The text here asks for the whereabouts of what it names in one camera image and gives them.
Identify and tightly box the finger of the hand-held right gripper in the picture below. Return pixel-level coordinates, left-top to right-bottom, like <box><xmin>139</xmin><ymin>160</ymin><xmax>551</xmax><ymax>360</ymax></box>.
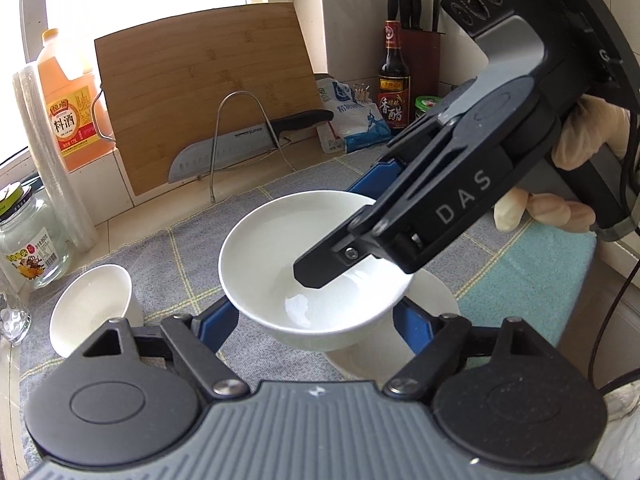
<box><xmin>293</xmin><ymin>109</ymin><xmax>473</xmax><ymax>289</ymax></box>
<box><xmin>348</xmin><ymin>80</ymin><xmax>482</xmax><ymax>199</ymax></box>

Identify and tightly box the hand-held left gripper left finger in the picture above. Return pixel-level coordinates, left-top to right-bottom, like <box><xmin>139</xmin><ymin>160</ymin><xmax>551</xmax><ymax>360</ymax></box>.
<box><xmin>81</xmin><ymin>296</ymin><xmax>252</xmax><ymax>402</ymax></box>

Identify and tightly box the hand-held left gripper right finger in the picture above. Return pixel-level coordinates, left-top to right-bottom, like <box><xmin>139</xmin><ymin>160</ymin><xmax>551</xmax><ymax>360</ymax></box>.
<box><xmin>383</xmin><ymin>295</ymin><xmax>549</xmax><ymax>397</ymax></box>

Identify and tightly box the stained fruit-print white plate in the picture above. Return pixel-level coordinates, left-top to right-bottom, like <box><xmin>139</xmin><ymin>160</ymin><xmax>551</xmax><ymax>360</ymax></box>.
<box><xmin>325</xmin><ymin>267</ymin><xmax>461</xmax><ymax>387</ymax></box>

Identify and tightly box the white ceramic bowl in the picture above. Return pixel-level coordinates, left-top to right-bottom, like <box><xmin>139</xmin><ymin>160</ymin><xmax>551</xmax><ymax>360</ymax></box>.
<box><xmin>49</xmin><ymin>263</ymin><xmax>145</xmax><ymax>360</ymax></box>
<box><xmin>218</xmin><ymin>189</ymin><xmax>416</xmax><ymax>352</ymax></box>

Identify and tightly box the person's right hand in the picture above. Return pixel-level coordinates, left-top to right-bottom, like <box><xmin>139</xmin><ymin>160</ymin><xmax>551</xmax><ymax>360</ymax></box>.
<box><xmin>493</xmin><ymin>94</ymin><xmax>633</xmax><ymax>234</ymax></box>

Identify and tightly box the white and blue salt bag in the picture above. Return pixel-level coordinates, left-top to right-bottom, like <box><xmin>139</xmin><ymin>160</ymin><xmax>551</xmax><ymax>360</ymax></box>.
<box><xmin>314</xmin><ymin>78</ymin><xmax>397</xmax><ymax>155</ymax></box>

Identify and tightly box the green-lidded sauce jar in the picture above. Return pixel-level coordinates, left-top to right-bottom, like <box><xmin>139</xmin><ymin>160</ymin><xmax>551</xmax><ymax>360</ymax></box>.
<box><xmin>412</xmin><ymin>95</ymin><xmax>444</xmax><ymax>124</ymax></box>

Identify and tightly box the dark vinegar bottle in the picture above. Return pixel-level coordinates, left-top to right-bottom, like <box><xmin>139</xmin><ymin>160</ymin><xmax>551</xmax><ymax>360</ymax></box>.
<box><xmin>378</xmin><ymin>20</ymin><xmax>412</xmax><ymax>129</ymax></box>

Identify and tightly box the grey and blue checked cloth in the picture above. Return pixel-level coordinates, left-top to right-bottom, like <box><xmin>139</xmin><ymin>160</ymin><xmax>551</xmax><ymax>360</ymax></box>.
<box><xmin>20</xmin><ymin>152</ymin><xmax>599</xmax><ymax>402</ymax></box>

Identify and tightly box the dark red knife block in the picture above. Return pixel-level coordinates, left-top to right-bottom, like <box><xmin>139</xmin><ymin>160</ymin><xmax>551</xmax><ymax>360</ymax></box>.
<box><xmin>387</xmin><ymin>0</ymin><xmax>444</xmax><ymax>107</ymax></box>

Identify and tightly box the glass jar with green lid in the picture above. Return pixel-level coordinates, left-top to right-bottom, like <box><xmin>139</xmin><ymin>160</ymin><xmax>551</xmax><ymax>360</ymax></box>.
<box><xmin>0</xmin><ymin>182</ymin><xmax>72</xmax><ymax>289</ymax></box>

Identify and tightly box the bamboo cutting board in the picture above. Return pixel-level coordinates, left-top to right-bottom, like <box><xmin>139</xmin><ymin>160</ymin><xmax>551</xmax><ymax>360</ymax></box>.
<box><xmin>93</xmin><ymin>2</ymin><xmax>319</xmax><ymax>197</ymax></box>

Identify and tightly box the clear drinking glass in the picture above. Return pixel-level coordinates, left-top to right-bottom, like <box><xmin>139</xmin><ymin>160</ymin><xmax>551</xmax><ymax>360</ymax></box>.
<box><xmin>0</xmin><ymin>279</ymin><xmax>32</xmax><ymax>344</ymax></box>

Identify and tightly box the plastic wrap roll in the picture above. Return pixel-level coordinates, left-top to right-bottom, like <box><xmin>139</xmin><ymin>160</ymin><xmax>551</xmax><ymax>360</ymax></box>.
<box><xmin>12</xmin><ymin>62</ymin><xmax>97</xmax><ymax>252</ymax></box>

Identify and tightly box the white jacket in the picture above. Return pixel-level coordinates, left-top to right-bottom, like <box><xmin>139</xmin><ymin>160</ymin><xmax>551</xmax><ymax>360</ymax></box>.
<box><xmin>594</xmin><ymin>382</ymin><xmax>640</xmax><ymax>480</ymax></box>

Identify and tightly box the orange cooking wine jug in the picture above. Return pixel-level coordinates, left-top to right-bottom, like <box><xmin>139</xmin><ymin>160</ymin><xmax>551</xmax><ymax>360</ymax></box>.
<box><xmin>37</xmin><ymin>28</ymin><xmax>117</xmax><ymax>172</ymax></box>

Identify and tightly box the black-handled kitchen knife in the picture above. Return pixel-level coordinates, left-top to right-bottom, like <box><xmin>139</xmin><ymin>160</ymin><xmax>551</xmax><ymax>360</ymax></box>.
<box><xmin>168</xmin><ymin>109</ymin><xmax>335</xmax><ymax>184</ymax></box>

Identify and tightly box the metal wire rack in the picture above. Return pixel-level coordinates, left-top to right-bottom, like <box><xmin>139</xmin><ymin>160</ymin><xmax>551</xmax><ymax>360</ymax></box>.
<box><xmin>209</xmin><ymin>91</ymin><xmax>297</xmax><ymax>205</ymax></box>

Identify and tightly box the black cable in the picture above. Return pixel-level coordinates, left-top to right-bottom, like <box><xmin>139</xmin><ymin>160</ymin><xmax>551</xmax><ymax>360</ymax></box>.
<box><xmin>587</xmin><ymin>105</ymin><xmax>640</xmax><ymax>397</ymax></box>

